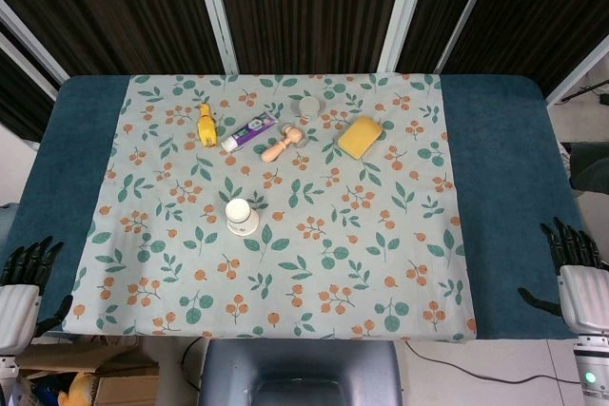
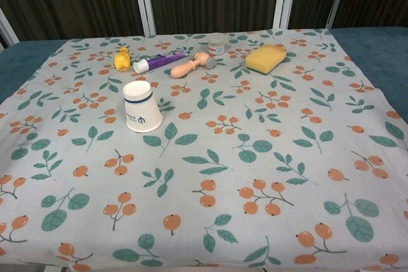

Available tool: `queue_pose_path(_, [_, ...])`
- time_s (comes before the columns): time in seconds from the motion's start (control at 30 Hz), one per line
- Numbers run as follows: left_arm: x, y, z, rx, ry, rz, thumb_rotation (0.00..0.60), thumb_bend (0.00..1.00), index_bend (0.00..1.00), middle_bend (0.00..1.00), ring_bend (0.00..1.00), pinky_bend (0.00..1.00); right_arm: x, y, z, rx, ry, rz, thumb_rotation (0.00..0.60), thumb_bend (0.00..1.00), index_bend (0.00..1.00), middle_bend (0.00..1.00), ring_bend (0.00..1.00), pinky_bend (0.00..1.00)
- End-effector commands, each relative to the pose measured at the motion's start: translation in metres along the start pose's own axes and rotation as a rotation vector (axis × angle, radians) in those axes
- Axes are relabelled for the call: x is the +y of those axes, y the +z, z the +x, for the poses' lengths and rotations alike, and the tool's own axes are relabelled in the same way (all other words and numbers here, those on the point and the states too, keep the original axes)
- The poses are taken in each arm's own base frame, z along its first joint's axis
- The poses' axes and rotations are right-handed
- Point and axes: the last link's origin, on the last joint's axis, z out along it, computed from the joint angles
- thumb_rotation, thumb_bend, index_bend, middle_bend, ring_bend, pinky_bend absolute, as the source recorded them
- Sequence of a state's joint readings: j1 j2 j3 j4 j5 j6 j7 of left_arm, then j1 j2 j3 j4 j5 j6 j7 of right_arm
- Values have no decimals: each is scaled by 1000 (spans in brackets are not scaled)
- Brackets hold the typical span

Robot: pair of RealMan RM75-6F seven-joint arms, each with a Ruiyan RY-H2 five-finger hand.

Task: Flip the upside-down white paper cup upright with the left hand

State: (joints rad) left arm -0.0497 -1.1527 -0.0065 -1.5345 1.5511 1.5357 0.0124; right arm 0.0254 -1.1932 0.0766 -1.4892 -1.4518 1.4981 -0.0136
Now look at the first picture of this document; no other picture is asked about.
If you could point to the floral leaf-print tablecloth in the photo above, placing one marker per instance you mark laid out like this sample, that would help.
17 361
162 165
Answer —
304 244

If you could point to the dark folding screen panel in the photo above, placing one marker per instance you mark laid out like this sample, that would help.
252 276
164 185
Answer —
309 11
19 92
119 11
537 21
442 11

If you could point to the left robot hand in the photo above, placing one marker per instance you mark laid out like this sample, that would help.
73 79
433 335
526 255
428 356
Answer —
19 315

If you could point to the yellow sponge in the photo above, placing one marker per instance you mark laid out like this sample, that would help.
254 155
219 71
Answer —
359 137

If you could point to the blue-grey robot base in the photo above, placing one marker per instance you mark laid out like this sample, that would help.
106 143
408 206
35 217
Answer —
300 368

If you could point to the teal blue table cover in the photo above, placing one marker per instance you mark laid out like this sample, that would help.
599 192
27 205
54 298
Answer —
504 187

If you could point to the brown cardboard box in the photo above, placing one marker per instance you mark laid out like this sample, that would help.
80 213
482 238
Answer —
123 387

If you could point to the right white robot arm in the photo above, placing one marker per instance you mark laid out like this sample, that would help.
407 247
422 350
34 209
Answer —
592 358

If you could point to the dark green chair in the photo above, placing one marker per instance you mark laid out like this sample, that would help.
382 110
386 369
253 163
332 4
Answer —
592 168

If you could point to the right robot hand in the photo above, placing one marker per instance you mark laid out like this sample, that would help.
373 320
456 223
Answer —
585 296

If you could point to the purple white toothpaste tube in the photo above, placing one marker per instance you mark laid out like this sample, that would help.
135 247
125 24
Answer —
249 131

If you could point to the black tripod stand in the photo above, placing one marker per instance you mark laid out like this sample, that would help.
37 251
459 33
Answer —
583 91

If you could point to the yellow plush toy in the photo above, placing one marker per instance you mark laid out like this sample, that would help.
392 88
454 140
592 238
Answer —
78 389

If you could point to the white paper cup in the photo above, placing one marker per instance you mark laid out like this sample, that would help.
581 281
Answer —
241 218

